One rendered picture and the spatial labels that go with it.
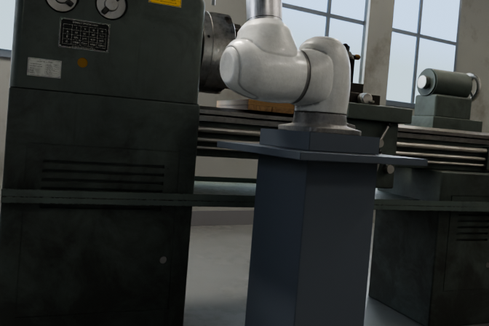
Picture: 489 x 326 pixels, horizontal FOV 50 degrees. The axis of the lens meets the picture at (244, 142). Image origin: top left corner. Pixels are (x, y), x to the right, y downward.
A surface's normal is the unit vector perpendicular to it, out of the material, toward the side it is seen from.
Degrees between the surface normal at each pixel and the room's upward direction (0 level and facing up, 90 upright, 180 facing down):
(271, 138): 90
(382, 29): 90
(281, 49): 75
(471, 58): 90
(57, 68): 90
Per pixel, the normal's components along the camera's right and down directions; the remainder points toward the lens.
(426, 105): -0.92, -0.07
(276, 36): 0.44, -0.20
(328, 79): 0.43, 0.07
